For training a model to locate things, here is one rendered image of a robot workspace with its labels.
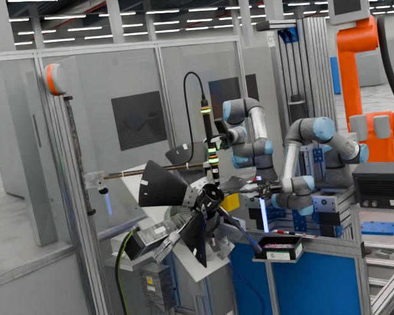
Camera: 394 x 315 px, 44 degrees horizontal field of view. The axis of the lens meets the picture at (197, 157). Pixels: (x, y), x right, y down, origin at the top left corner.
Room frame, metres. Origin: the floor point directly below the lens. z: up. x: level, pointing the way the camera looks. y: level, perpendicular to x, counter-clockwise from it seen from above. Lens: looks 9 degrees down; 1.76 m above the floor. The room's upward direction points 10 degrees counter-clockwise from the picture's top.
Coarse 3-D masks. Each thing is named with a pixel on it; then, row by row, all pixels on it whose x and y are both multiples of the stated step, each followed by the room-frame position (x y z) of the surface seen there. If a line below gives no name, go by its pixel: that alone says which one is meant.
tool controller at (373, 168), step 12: (360, 168) 2.19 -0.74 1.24; (372, 168) 2.15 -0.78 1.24; (384, 168) 2.11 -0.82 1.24; (360, 180) 2.15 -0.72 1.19; (372, 180) 2.11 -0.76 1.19; (384, 180) 2.08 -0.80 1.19; (360, 192) 2.18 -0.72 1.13; (372, 192) 2.13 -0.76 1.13; (384, 192) 2.10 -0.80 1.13; (360, 204) 2.20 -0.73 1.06; (372, 204) 2.13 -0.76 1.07; (384, 204) 2.12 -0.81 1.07
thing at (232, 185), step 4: (232, 176) 2.59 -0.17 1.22; (236, 176) 2.59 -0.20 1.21; (228, 180) 2.56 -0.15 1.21; (232, 180) 2.55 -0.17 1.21; (236, 180) 2.54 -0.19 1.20; (244, 180) 2.54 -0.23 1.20; (248, 180) 2.54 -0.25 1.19; (228, 184) 2.50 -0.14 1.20; (232, 184) 2.49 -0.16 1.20; (236, 184) 2.48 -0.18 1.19; (240, 184) 2.47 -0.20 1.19; (244, 184) 2.47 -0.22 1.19; (224, 188) 2.45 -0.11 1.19; (228, 188) 2.43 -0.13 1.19; (232, 188) 2.42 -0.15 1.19; (236, 188) 2.42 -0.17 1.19; (240, 188) 2.42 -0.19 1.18; (256, 188) 2.45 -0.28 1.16; (224, 192) 2.38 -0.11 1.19; (228, 192) 2.36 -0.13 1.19; (232, 192) 2.35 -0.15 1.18; (236, 192) 2.36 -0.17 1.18
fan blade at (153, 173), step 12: (144, 168) 2.20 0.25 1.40; (156, 168) 2.22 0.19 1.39; (144, 180) 2.18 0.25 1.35; (156, 180) 2.20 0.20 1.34; (168, 180) 2.22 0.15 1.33; (180, 180) 2.24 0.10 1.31; (156, 192) 2.19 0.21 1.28; (168, 192) 2.21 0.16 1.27; (180, 192) 2.23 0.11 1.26; (144, 204) 2.15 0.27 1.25; (156, 204) 2.18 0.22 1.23; (168, 204) 2.21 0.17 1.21; (180, 204) 2.24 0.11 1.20
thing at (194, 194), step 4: (188, 188) 2.25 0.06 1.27; (192, 188) 2.26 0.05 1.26; (188, 192) 2.25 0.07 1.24; (192, 192) 2.26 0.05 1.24; (196, 192) 2.27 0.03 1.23; (184, 196) 2.25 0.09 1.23; (188, 196) 2.25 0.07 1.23; (192, 196) 2.26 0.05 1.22; (184, 200) 2.25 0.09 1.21; (188, 200) 2.25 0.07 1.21; (192, 200) 2.26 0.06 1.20; (184, 204) 2.25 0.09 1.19; (188, 204) 2.25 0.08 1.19; (192, 204) 2.26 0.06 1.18
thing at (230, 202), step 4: (228, 196) 2.74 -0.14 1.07; (232, 196) 2.76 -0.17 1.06; (236, 196) 2.79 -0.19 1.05; (224, 200) 2.75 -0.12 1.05; (228, 200) 2.74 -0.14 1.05; (232, 200) 2.76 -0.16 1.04; (236, 200) 2.79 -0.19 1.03; (224, 204) 2.76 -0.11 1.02; (228, 204) 2.73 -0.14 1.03; (232, 204) 2.75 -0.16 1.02; (236, 204) 2.78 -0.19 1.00; (224, 208) 2.76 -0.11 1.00; (228, 208) 2.74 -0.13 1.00; (232, 208) 2.75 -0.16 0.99
